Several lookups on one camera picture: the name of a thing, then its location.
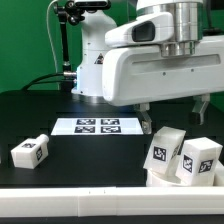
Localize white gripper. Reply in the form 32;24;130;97
102;13;224;134

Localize white round stool seat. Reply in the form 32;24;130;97
146;171;215;187

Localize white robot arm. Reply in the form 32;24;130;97
72;0;224;134

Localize white right fence bar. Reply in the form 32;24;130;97
214;162;224;186

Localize white fence bar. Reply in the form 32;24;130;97
0;187;224;218
214;162;224;186

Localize white marker sheet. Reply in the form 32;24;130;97
51;118;143;136

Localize white front fence bar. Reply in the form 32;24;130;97
0;187;224;218

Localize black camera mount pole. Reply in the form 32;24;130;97
54;0;116;93

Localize black cables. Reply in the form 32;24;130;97
21;70;78;92

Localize white cable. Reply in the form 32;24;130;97
45;0;60;74

